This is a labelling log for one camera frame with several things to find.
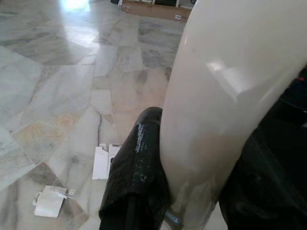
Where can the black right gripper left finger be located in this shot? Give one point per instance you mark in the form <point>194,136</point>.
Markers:
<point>134,172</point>

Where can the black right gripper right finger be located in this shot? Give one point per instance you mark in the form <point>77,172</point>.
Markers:
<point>271,182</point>

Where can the brown cardboard box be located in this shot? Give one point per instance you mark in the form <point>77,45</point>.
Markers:
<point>153,10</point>

